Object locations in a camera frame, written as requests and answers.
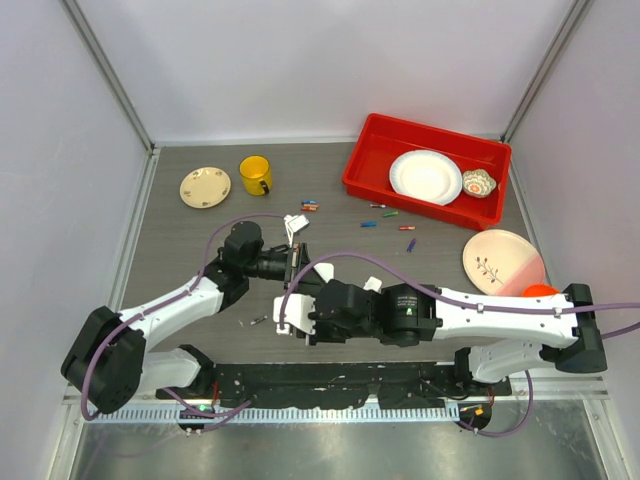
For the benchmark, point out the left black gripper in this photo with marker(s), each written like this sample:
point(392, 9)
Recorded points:
point(297, 259)

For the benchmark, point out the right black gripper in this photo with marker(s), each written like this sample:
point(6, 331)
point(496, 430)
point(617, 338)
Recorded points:
point(320, 336)

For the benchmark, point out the white remote control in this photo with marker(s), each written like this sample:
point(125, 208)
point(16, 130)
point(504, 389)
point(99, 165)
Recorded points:
point(325, 271)

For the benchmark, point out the white battery cover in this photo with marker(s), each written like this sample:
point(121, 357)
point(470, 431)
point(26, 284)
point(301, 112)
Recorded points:
point(373, 284)

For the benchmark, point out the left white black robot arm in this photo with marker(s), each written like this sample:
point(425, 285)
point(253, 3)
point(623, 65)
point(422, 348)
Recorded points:
point(113, 357)

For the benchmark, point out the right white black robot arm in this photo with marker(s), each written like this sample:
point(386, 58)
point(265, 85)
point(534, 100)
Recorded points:
point(554, 331)

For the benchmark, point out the yellow mug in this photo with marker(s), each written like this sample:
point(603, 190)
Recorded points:
point(256, 176)

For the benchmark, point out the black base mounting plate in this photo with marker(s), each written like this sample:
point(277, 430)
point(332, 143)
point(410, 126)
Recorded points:
point(336, 386)

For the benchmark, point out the cream floral plate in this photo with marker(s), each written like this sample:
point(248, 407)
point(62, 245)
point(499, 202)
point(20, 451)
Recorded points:
point(205, 187)

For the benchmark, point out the white paper plate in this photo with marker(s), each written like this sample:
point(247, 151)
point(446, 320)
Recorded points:
point(426, 175)

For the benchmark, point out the red plastic bin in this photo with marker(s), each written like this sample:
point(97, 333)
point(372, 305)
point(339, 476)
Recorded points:
point(384, 138)

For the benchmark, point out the pink white ceramic plate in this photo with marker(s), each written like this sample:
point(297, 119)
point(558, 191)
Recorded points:
point(502, 263)

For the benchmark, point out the small patterned ceramic bowl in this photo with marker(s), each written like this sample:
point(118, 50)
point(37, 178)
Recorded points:
point(478, 183)

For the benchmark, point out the orange plastic bowl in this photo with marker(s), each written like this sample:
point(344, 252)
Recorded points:
point(539, 290)

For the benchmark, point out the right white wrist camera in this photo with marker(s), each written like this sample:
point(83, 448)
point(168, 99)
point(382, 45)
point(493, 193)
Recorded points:
point(296, 314)

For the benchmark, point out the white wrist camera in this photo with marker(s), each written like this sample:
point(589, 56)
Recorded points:
point(294, 224)
point(296, 314)

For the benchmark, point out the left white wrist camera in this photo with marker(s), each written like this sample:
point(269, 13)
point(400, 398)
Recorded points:
point(294, 224)

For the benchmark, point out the white slotted cable duct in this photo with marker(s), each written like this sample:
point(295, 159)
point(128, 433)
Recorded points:
point(370, 412)

